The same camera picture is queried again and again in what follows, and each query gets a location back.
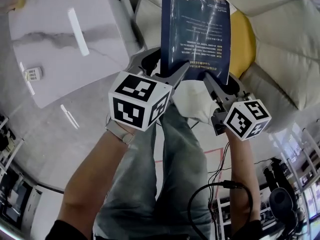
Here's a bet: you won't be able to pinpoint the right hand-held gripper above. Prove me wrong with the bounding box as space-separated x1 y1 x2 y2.
202 72 273 142

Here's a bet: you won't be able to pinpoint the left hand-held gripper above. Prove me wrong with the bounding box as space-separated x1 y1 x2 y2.
108 47 192 132

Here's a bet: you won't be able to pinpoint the dark blue book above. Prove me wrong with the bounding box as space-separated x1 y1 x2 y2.
160 0 232 85

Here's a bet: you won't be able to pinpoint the white flower-shaped cushion seat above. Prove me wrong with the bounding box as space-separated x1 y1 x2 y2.
134 0 320 125

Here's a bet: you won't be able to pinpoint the person's right forearm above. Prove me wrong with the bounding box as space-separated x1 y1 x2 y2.
225 133 261 238

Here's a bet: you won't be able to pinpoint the person's left forearm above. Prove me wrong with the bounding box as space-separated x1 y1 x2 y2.
59 122 137 238

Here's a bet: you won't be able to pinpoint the white marble low table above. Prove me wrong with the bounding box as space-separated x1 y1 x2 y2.
8 0 146 110

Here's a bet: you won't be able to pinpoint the yellow round seat cushion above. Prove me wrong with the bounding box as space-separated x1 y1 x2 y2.
228 9 258 79

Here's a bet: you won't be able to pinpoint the person's blue jeans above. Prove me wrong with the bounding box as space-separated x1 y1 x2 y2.
93 102 219 240

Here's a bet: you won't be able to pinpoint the black rounded device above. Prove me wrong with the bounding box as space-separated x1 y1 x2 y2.
269 187 296 220

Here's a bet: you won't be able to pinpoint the white remote control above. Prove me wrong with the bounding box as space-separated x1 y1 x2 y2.
22 66 44 82

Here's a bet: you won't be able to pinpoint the person's black shirt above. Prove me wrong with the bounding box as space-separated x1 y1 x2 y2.
48 218 266 240

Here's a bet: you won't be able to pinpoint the black monitor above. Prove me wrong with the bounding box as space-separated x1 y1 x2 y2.
0 173 34 230

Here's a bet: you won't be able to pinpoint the grey wrist strap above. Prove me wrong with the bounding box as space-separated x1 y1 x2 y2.
104 120 136 146

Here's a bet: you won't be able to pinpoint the thick black cable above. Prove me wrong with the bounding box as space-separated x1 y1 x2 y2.
187 179 254 240

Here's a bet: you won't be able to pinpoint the white frame rack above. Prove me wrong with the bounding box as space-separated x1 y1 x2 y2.
0 113 26 175

